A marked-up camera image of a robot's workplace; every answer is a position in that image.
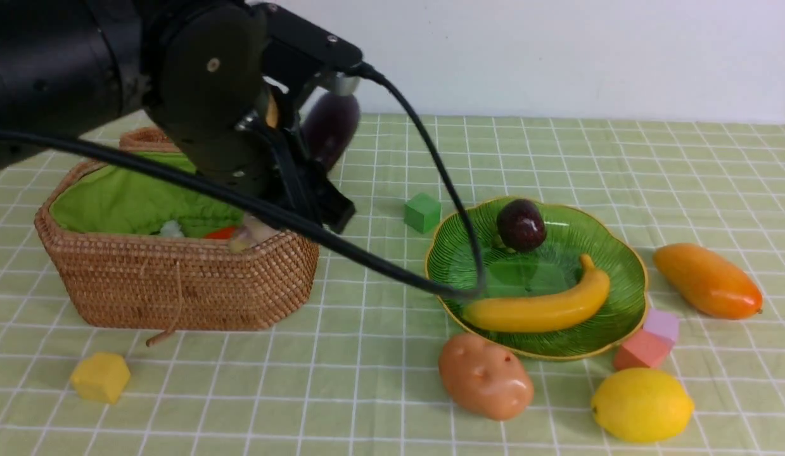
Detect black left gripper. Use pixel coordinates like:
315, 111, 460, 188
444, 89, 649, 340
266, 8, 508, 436
177, 95, 355, 235

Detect purple toy eggplant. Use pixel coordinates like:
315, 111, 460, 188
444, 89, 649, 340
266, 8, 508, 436
229, 91, 362, 254

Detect red toy chili pepper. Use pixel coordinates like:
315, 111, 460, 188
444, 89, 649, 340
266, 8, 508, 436
204, 225, 238, 241

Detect dark purple toy mangosteen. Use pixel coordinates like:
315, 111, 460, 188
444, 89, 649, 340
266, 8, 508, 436
496, 199, 547, 253

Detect brown toy potato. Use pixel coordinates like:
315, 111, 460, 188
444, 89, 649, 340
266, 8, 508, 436
438, 334, 535, 421

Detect yellow toy banana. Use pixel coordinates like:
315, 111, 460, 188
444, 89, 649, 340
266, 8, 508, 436
462, 254, 611, 334

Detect yellow toy lemon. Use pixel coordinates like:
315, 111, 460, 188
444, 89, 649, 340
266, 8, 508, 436
591, 369, 694, 444

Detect orange toy mango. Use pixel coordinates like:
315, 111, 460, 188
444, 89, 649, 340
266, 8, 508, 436
653, 243, 763, 320

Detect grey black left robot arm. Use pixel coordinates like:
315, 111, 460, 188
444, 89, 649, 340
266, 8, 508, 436
0, 1, 362, 232

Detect green foam cube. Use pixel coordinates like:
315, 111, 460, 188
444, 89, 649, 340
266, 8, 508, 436
404, 193, 442, 234

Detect woven wicker basket lid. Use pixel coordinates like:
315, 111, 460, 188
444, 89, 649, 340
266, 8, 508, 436
118, 127, 180, 153

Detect woven wicker basket green lining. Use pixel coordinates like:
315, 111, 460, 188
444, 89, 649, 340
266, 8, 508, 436
34, 127, 321, 332

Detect green glass leaf plate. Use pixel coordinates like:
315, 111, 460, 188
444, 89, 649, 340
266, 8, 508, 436
438, 196, 649, 362

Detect yellow foam block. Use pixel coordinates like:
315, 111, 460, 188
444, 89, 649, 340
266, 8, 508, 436
70, 352, 131, 404

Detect pink foam cube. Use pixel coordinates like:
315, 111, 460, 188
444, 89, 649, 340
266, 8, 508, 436
613, 329, 672, 371

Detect lilac foam cube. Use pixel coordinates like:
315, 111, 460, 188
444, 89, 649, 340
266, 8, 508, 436
643, 308, 680, 348

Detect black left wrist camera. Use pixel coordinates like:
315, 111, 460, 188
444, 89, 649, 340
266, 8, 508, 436
250, 2, 363, 110

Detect black left camera cable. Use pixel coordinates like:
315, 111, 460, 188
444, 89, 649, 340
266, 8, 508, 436
0, 62, 488, 300

